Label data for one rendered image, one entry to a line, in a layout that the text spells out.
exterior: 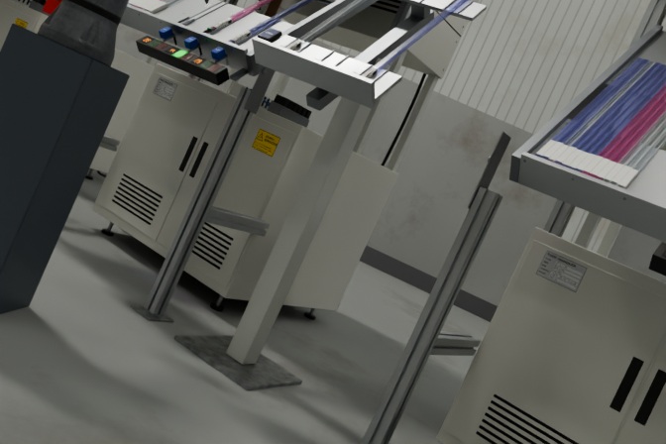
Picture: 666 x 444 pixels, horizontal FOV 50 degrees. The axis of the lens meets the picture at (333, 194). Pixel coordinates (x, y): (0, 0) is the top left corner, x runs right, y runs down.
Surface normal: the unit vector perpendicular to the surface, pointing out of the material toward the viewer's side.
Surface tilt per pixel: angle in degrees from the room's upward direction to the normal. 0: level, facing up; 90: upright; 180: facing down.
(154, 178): 90
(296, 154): 90
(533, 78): 90
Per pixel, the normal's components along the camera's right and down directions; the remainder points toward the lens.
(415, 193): -0.11, 0.00
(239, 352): -0.47, -0.17
